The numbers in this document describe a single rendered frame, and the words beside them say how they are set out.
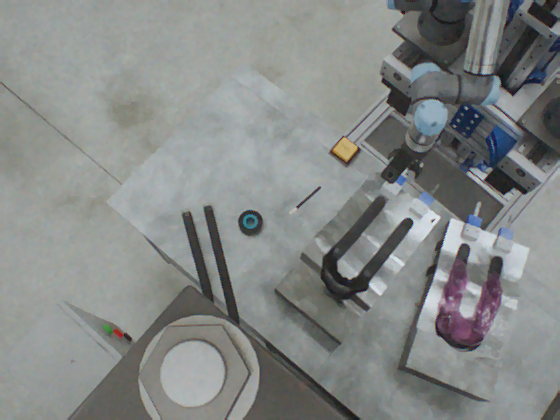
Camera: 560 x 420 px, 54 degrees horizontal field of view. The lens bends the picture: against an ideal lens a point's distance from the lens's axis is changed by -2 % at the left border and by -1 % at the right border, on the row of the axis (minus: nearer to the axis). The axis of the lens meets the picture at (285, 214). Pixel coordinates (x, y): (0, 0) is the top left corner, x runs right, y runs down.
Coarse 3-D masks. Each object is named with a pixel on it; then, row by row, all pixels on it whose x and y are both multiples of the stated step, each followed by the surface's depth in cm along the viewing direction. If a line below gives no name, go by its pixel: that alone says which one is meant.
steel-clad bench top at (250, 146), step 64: (192, 128) 194; (256, 128) 195; (320, 128) 195; (128, 192) 187; (192, 192) 187; (256, 192) 187; (320, 192) 188; (192, 256) 180; (256, 256) 181; (256, 320) 174; (384, 320) 175; (320, 384) 168; (384, 384) 169; (512, 384) 169
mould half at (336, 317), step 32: (384, 192) 178; (352, 224) 176; (384, 224) 175; (416, 224) 175; (320, 256) 167; (352, 256) 168; (320, 288) 171; (384, 288) 165; (320, 320) 168; (352, 320) 169
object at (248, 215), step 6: (252, 210) 182; (240, 216) 181; (246, 216) 181; (252, 216) 181; (258, 216) 181; (240, 222) 180; (246, 222) 184; (258, 222) 180; (240, 228) 180; (246, 228) 180; (252, 228) 180; (258, 228) 180; (246, 234) 181; (252, 234) 181
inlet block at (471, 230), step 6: (480, 204) 181; (468, 216) 179; (474, 216) 178; (468, 222) 178; (474, 222) 178; (480, 222) 178; (468, 228) 176; (474, 228) 176; (480, 228) 176; (462, 234) 176; (468, 234) 175; (474, 234) 175; (474, 240) 177
